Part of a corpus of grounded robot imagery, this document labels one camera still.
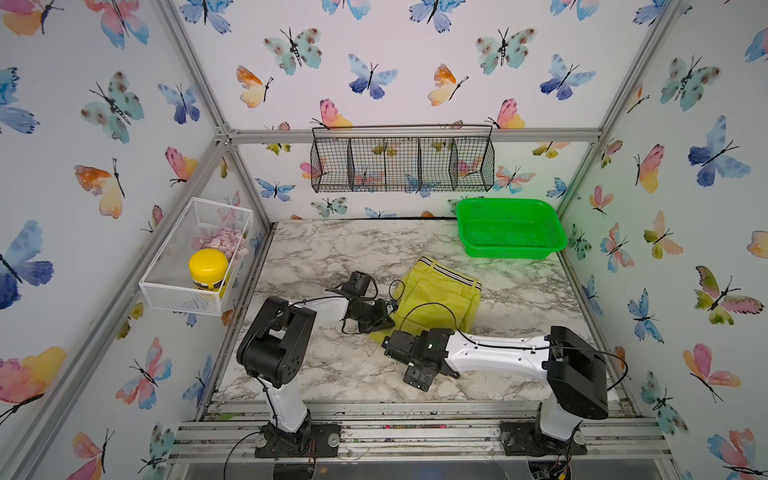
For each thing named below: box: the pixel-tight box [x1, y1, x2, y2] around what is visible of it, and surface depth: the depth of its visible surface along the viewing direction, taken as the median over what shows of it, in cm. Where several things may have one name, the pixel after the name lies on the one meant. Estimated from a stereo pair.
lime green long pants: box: [368, 257, 482, 342], surface depth 100 cm
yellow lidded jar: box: [188, 248, 229, 291], surface depth 65 cm
